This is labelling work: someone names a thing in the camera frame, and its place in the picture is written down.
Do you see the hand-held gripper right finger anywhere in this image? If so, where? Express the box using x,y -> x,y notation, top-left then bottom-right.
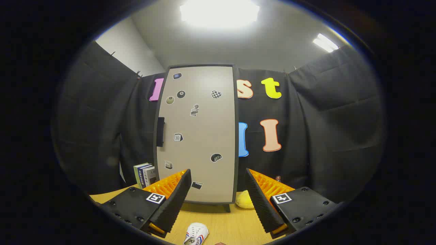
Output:
245,168 -> 338,239

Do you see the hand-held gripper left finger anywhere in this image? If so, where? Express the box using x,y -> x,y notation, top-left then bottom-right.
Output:
99,169 -> 192,239

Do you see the white canvas shoe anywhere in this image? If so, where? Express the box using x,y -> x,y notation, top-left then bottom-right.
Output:
183,223 -> 209,245

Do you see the dark grey shoe cabinet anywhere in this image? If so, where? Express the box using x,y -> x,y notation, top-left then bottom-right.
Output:
153,64 -> 239,213

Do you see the yellow plush toy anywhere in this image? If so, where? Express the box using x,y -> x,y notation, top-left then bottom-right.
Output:
235,190 -> 254,209

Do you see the blue spine book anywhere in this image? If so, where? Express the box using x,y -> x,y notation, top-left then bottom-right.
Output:
139,165 -> 153,188

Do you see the green spine book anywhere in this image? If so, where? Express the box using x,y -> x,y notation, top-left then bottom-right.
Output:
134,163 -> 147,189

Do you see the black backdrop cloth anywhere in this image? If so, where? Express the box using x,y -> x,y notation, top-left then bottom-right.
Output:
51,41 -> 387,205

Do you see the small ceiling light strip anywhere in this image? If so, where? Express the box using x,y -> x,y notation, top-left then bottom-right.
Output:
313,33 -> 340,53

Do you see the large ceiling light panel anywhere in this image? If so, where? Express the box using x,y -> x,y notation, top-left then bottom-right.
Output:
180,0 -> 260,29

